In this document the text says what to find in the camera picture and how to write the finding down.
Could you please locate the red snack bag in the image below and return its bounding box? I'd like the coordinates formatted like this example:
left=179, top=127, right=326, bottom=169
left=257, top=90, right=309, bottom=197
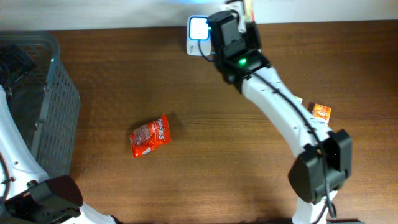
left=129, top=114, right=172, bottom=158

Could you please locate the green tissue pack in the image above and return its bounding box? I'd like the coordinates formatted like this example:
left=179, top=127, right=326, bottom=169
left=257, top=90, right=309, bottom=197
left=296, top=97, right=303, bottom=104

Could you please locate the yellow snack bag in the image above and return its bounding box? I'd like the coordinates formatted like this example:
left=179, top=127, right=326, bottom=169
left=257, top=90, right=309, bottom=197
left=243, top=0, right=255, bottom=22

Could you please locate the orange small carton box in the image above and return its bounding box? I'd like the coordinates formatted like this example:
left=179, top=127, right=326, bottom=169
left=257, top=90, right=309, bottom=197
left=312, top=103, right=331, bottom=126

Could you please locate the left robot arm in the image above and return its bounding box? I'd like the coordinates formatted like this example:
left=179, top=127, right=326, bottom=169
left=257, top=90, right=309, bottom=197
left=1, top=44, right=119, bottom=223

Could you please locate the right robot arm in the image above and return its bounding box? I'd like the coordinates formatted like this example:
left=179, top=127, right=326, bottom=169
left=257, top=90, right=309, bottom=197
left=208, top=11, right=353, bottom=223

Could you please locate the white barcode scanner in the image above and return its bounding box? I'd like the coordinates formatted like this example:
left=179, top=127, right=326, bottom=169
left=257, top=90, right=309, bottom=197
left=186, top=15, right=211, bottom=56

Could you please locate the grey plastic mesh basket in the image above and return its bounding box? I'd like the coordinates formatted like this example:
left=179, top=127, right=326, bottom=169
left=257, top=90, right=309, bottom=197
left=1, top=32, right=81, bottom=177

